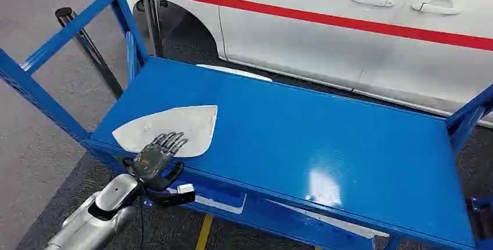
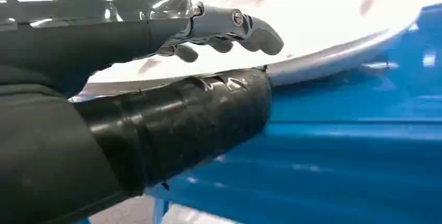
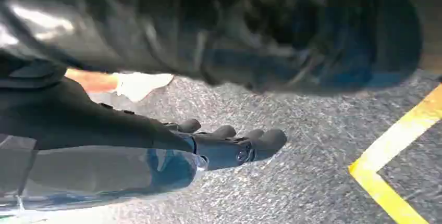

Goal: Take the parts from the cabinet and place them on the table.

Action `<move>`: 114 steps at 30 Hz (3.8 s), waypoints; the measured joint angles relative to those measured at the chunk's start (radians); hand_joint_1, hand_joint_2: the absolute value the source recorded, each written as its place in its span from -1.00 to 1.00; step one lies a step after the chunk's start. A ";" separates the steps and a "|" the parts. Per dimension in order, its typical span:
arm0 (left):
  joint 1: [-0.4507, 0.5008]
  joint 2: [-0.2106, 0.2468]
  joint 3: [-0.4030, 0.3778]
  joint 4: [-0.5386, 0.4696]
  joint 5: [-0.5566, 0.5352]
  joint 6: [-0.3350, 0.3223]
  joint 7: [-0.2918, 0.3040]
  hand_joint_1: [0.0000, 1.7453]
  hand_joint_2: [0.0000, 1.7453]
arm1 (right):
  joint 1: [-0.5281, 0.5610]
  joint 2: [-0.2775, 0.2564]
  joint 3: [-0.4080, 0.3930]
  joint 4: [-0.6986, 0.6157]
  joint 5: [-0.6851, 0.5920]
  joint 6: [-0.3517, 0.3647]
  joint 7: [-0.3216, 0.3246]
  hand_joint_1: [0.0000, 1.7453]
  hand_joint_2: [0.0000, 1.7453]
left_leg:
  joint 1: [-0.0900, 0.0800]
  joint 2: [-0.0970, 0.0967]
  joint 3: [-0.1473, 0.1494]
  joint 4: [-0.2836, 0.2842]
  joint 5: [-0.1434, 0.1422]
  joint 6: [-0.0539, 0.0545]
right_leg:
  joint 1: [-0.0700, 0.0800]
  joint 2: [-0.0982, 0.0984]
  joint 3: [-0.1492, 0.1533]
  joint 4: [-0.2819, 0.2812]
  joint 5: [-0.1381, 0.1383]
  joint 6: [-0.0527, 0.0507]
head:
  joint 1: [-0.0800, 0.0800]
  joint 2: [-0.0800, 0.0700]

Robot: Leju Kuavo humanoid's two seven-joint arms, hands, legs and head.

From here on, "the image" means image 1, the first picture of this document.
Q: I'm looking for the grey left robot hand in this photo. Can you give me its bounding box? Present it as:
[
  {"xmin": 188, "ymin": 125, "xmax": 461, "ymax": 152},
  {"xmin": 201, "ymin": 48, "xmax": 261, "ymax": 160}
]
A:
[{"xmin": 132, "ymin": 131, "xmax": 190, "ymax": 192}]

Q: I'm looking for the white triangular panel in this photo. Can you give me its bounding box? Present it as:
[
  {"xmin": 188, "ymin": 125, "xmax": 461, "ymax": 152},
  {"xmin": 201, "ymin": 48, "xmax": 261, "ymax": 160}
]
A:
[{"xmin": 112, "ymin": 105, "xmax": 219, "ymax": 159}]

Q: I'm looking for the yellow floor tape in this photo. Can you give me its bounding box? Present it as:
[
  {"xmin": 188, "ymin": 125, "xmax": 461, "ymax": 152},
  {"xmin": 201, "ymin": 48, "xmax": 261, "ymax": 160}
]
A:
[{"xmin": 195, "ymin": 214, "xmax": 214, "ymax": 250}]

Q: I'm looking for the white flat panel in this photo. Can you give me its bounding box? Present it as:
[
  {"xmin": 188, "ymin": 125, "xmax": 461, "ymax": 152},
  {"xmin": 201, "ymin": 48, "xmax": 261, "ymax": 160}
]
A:
[
  {"xmin": 195, "ymin": 63, "xmax": 273, "ymax": 83},
  {"xmin": 194, "ymin": 194, "xmax": 391, "ymax": 240}
]

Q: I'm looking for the blue metal shelf rack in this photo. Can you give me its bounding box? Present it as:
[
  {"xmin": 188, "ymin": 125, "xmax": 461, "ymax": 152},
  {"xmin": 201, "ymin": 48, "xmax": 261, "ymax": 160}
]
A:
[{"xmin": 0, "ymin": 0, "xmax": 493, "ymax": 250}]

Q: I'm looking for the white car with red stripe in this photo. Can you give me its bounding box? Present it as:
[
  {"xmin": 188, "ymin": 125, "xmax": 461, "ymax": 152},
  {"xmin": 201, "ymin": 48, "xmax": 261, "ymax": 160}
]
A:
[{"xmin": 115, "ymin": 0, "xmax": 493, "ymax": 129}]

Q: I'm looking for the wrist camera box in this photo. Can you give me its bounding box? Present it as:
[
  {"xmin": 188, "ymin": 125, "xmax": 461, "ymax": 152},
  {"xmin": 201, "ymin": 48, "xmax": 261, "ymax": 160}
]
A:
[{"xmin": 148, "ymin": 183, "xmax": 197, "ymax": 208}]

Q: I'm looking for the chrome stanchion post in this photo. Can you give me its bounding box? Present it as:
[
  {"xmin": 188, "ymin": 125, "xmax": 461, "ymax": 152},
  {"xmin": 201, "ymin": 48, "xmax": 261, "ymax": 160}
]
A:
[
  {"xmin": 138, "ymin": 0, "xmax": 164, "ymax": 58},
  {"xmin": 54, "ymin": 7, "xmax": 125, "ymax": 99}
]

